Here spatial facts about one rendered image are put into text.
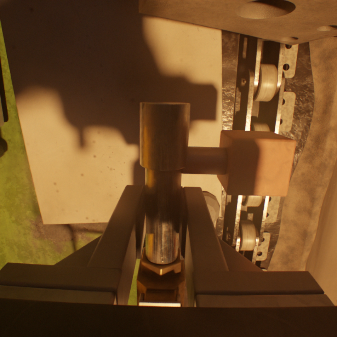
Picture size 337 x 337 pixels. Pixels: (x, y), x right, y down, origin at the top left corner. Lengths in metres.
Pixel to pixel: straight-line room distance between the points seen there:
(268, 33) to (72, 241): 1.27
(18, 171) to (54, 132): 1.04
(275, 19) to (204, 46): 0.09
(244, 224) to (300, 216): 0.10
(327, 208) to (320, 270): 0.11
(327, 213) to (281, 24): 0.28
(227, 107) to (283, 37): 0.09
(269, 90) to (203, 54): 0.08
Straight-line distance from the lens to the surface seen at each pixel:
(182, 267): 0.17
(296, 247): 0.42
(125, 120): 0.26
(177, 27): 0.26
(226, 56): 0.29
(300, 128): 0.36
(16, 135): 1.27
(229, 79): 0.29
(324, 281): 0.48
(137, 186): 0.15
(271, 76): 0.28
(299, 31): 0.23
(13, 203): 1.40
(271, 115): 0.30
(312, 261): 0.44
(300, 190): 0.38
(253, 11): 0.19
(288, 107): 0.33
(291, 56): 0.33
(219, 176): 0.15
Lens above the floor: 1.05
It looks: 73 degrees down
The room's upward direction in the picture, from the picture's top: 179 degrees counter-clockwise
